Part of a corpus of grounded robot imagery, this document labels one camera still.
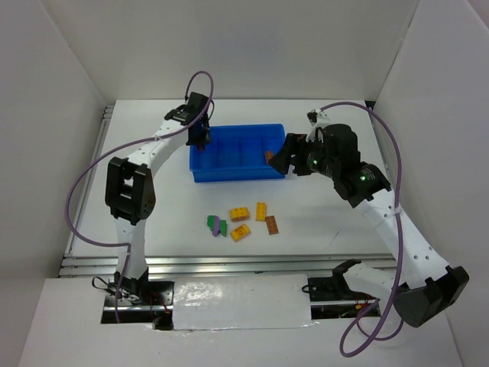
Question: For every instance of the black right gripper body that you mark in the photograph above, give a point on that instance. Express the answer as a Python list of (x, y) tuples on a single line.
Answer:
[(295, 151)]

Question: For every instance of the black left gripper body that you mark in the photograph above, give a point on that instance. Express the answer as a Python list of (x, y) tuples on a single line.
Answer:
[(199, 134)]

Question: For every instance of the brown lego plate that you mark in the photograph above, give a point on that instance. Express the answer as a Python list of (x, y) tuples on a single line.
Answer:
[(268, 155), (271, 224)]

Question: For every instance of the green lego brick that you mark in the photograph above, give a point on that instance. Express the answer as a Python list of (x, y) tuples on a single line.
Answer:
[(212, 221)]

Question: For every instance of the purple lego brick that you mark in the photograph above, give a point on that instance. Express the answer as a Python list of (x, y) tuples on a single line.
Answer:
[(217, 227)]

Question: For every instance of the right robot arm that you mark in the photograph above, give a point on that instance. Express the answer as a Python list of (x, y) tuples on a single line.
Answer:
[(427, 283)]

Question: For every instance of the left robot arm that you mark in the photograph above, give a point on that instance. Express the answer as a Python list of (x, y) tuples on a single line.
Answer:
[(129, 188)]

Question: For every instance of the blue divided plastic bin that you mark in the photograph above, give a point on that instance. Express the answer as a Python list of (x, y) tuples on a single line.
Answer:
[(237, 152)]

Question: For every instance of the yellow lego plate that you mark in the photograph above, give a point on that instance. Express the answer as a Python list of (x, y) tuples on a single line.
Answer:
[(261, 211)]

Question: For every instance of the yellow lego brick upper left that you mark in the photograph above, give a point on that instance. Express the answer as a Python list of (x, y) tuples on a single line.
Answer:
[(238, 214)]

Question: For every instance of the yellow lego brick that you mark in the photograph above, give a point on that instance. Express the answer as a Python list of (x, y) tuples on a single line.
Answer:
[(240, 232), (238, 214)]

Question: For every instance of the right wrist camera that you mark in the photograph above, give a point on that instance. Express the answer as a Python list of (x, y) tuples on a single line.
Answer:
[(318, 119)]

